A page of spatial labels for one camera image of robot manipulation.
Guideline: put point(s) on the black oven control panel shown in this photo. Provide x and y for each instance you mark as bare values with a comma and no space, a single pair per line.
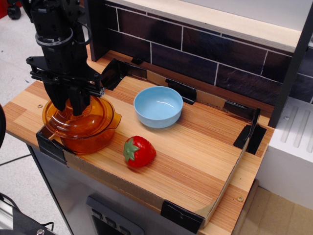
108,222

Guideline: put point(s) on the orange transparent pot lid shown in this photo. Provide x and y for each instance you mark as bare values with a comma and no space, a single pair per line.
95,119

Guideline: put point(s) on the white ribbed sink drainer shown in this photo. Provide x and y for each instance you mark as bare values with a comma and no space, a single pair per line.
294,131

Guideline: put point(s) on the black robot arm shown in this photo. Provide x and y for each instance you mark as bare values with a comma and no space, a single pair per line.
56,22

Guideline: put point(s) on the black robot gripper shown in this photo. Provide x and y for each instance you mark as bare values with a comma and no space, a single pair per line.
65,68

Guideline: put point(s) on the cardboard fence with black tape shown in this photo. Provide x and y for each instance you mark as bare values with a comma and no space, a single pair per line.
199,181

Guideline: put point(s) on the black caster wheel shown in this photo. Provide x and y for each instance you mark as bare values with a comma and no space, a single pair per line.
14,12

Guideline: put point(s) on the black vertical post right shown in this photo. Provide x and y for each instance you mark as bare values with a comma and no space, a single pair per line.
293,68

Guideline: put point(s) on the light blue bowl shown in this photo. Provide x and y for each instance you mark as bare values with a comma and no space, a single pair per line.
158,106

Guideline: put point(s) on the orange transparent pot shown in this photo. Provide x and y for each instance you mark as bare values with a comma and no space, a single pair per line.
92,144

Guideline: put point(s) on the dark brick backsplash panel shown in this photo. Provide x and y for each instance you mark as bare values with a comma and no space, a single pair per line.
249,69

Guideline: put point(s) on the red toy strawberry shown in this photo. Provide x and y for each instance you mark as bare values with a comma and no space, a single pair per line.
138,151

